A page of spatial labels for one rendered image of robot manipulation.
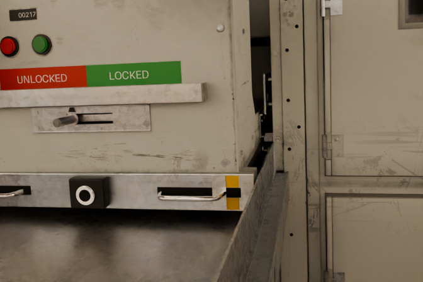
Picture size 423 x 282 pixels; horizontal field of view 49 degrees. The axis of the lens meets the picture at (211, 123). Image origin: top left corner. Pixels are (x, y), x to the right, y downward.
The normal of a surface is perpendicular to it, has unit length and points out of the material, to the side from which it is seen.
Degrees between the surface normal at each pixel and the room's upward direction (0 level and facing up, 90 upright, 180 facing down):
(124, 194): 90
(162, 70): 90
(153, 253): 0
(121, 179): 90
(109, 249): 0
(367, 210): 90
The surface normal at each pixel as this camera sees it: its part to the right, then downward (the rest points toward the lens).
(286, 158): -0.20, 0.13
